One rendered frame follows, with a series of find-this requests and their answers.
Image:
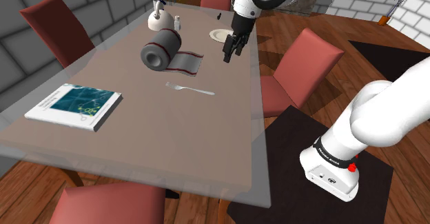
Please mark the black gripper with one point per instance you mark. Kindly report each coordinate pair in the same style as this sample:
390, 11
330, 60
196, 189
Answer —
242, 24

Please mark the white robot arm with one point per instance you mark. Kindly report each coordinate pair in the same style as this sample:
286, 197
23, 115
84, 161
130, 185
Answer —
379, 115

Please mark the white plate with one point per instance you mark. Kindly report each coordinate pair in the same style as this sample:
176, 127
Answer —
219, 35

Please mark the silver fork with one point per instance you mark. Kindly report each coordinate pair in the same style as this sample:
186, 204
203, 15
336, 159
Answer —
191, 88

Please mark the small white shaker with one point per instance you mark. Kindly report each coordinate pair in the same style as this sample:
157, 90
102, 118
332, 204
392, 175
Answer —
177, 23

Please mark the grey rolled towel, red stripes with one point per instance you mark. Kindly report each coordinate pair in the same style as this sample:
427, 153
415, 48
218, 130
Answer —
163, 50

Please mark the white kettle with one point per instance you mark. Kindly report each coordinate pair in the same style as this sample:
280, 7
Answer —
159, 21

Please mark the glass-topped dining table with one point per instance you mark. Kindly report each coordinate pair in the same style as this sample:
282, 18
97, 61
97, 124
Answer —
174, 129

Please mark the dark robot stand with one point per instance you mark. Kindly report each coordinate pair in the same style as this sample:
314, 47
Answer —
285, 189

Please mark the potted plant, orange pot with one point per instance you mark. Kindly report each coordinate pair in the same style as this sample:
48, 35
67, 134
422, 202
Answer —
398, 1

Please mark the white book, teal cover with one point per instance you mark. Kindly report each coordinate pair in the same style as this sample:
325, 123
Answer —
72, 105

